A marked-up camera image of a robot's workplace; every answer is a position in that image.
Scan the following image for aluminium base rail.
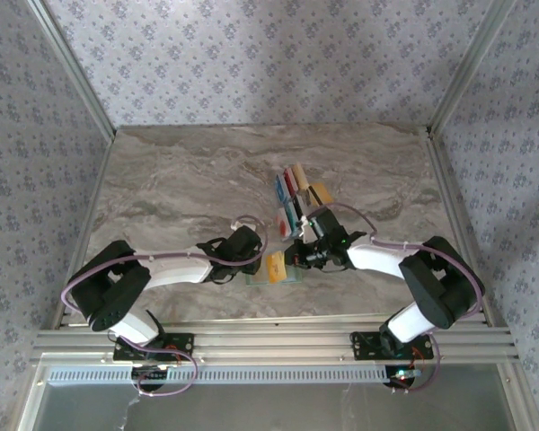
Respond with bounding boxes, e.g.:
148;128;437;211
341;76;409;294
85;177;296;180
30;313;520;365

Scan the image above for aluminium frame post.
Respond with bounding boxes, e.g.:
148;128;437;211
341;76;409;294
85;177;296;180
429;0;517;136
26;0;117;141

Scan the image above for right controller board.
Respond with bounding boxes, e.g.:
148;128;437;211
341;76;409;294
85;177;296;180
385;365;422;391

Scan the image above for grey slotted cable duct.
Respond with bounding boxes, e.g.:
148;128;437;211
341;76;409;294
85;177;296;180
47;364;390;386

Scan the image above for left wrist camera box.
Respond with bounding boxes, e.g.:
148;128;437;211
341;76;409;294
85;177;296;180
231;216;260;246

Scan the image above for black card stack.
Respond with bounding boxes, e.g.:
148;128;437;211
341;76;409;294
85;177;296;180
294;192;314;221

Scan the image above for controller board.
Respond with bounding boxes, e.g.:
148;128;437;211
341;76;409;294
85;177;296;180
385;365;422;391
132;364;172;391

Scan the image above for green card holder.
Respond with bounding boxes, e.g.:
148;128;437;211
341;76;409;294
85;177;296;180
244;263;305;287

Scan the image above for aluminium side rail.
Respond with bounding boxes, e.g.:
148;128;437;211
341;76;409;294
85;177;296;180
424;125;498;327
49;132;117;331

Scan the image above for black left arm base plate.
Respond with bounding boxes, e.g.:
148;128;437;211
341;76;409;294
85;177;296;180
111;331;195;363

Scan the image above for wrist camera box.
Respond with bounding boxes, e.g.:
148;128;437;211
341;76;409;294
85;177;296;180
298;208;338;242
231;216;260;246

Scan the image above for gold card stack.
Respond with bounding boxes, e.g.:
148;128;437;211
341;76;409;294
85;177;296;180
291;162;310;192

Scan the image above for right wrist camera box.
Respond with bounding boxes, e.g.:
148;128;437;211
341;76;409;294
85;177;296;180
298;208;338;242

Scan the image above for left controller board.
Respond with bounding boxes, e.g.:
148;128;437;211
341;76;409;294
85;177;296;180
132;364;172;391

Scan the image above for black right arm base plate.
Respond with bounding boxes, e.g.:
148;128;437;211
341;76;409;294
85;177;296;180
349;330;435;362

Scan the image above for grey metal panel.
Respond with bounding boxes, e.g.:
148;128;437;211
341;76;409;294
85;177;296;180
17;363;538;431

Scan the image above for gold VIP card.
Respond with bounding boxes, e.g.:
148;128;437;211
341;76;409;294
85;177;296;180
266;251;289;286

